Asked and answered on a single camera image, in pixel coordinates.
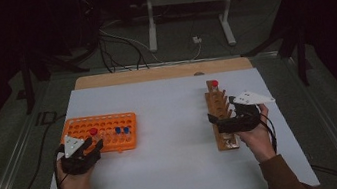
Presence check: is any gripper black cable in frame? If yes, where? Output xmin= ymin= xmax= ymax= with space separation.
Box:
xmin=258 ymin=110 xmax=281 ymax=157
xmin=49 ymin=143 xmax=72 ymax=189

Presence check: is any person's left hand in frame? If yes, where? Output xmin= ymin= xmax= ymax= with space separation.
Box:
xmin=54 ymin=151 xmax=100 ymax=189

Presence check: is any white floor cable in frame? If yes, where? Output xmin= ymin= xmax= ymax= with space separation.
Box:
xmin=99 ymin=14 xmax=204 ymax=73

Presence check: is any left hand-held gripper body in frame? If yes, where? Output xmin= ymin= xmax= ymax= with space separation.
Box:
xmin=57 ymin=131 xmax=103 ymax=178

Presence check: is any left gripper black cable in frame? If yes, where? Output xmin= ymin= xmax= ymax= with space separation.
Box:
xmin=49 ymin=143 xmax=72 ymax=189

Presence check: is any blue-capped test tube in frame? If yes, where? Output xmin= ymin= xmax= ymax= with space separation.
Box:
xmin=114 ymin=126 xmax=125 ymax=143
xmin=122 ymin=126 xmax=133 ymax=142

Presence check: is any black equipment stand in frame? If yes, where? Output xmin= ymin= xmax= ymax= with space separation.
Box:
xmin=76 ymin=0 xmax=106 ymax=51

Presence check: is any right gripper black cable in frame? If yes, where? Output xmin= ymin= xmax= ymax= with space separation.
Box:
xmin=258 ymin=110 xmax=281 ymax=157

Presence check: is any black tripod stand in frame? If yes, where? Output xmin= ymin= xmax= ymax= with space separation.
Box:
xmin=16 ymin=40 xmax=95 ymax=116
xmin=237 ymin=19 xmax=316 ymax=96

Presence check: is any wooden test tube rack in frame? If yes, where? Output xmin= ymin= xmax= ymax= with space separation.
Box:
xmin=202 ymin=77 xmax=241 ymax=154

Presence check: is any orange plastic test tube rack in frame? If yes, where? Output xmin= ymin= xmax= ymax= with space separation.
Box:
xmin=57 ymin=109 xmax=142 ymax=162

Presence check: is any black floor cable bundle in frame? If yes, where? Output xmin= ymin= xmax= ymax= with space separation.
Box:
xmin=97 ymin=26 xmax=151 ymax=77

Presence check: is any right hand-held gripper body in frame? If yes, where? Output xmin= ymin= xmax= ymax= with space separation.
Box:
xmin=223 ymin=86 xmax=279 ymax=135

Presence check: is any person's right hand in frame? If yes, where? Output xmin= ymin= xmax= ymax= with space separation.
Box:
xmin=234 ymin=102 xmax=279 ymax=166

